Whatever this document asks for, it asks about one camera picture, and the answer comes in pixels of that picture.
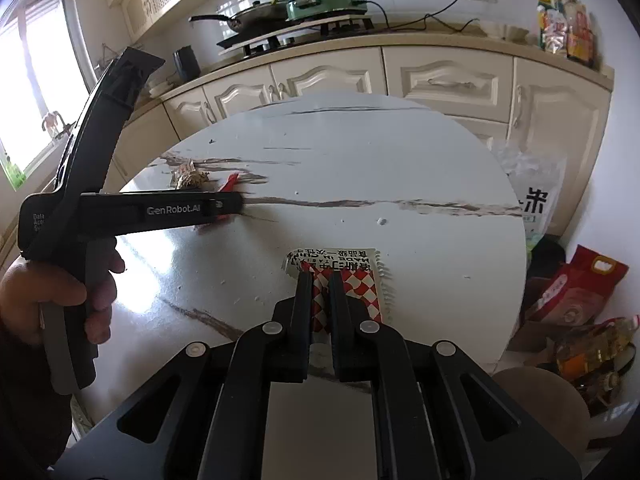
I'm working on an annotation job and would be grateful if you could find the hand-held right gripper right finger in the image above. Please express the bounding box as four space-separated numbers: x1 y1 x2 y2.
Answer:
329 275 583 480

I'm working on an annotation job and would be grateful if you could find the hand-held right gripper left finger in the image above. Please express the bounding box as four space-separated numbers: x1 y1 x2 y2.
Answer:
50 271 316 480

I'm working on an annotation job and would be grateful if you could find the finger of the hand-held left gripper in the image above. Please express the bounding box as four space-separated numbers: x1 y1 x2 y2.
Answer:
80 191 247 237
56 46 167 196

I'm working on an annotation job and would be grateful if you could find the red wrapper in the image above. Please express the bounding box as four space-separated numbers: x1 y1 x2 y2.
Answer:
195 172 242 233

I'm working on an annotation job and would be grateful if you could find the red white checked packet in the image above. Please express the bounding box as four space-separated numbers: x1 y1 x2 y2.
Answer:
280 247 396 346

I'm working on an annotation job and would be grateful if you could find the person's left forearm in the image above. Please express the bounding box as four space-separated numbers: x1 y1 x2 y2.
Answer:
0 317 76 466

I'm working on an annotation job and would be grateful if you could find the person's left hand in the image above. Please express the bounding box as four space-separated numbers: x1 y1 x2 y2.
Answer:
0 247 127 344

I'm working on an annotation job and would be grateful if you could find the steel sink faucet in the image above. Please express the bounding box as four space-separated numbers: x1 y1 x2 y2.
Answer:
42 110 77 142

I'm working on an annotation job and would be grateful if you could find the green detergent bottle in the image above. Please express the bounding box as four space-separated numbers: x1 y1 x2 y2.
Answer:
2 152 26 191

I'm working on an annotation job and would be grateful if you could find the sliding window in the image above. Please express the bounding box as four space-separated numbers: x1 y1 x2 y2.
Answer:
0 0 101 186

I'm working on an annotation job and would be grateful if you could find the dark electric kettle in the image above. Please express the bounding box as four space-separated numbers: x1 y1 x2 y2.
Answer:
172 46 202 81

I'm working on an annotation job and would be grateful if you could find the black gas stove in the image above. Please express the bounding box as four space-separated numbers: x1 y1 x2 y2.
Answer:
216 17 376 58

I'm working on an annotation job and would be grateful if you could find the round white marble table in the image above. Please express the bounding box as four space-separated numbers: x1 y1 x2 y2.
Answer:
75 91 528 480

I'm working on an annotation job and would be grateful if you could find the steel wok with lid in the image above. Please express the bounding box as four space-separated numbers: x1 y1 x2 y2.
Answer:
189 0 291 33

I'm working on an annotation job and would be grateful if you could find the round brown stool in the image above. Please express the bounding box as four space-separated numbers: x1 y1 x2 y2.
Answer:
492 366 593 461

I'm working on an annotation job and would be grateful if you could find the green electric cooker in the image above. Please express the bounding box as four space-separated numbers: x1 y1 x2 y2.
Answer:
286 0 370 22

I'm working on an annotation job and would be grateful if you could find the red food bag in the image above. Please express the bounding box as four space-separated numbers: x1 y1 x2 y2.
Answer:
522 245 630 326

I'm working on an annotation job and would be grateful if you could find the clear white rice bag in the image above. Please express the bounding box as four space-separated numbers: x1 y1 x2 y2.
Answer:
492 140 568 251

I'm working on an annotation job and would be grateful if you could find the yellow cooking oil bottle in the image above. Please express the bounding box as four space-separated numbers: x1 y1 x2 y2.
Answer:
552 317 640 391

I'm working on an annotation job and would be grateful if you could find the cream base cabinet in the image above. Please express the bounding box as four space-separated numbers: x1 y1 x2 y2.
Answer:
0 42 615 261

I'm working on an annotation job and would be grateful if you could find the cluster of condiment bottles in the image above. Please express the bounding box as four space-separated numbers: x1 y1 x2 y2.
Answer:
536 0 598 68

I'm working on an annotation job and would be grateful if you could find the black power cable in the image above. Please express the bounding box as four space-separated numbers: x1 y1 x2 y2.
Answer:
367 0 481 36

